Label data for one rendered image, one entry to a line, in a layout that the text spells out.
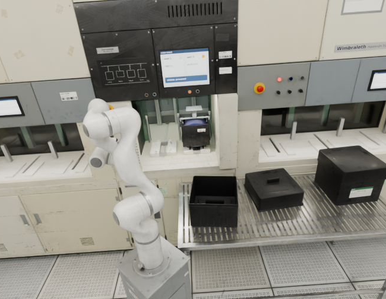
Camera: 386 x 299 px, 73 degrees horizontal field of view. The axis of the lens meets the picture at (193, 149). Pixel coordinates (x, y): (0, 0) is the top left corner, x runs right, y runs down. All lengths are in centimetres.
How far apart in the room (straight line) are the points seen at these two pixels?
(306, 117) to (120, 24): 164
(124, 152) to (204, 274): 148
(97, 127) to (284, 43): 117
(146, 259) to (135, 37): 118
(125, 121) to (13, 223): 172
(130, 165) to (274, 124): 154
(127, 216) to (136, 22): 104
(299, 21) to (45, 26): 141
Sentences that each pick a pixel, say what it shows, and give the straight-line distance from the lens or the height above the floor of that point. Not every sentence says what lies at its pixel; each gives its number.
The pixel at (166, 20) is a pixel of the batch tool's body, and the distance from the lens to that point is 160.
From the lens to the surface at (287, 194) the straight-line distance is 170.
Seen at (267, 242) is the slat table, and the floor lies 75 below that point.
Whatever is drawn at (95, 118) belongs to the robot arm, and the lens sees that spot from 106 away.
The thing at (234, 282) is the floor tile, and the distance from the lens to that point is 228.
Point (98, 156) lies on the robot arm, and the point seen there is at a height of 123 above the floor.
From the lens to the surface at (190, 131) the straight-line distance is 197.
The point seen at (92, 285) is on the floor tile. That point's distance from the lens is 247.
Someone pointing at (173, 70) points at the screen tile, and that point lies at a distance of 163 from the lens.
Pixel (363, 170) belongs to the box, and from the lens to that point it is 178.
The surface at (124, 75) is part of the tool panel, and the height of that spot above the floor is 156.
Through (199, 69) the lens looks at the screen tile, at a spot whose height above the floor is 156.
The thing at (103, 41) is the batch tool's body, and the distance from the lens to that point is 167.
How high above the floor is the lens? 189
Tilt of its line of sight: 28 degrees down
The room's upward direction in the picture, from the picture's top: 4 degrees counter-clockwise
